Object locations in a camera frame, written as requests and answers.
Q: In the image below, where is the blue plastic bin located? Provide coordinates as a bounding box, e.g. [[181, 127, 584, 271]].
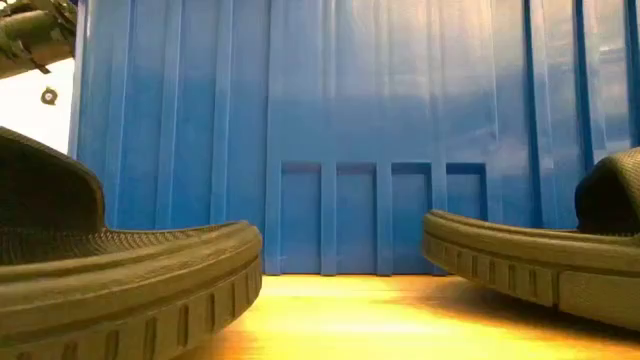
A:
[[67, 0, 640, 277]]

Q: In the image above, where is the black rubber slide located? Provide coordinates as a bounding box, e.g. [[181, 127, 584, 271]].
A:
[[422, 147, 640, 332], [0, 125, 264, 360]]

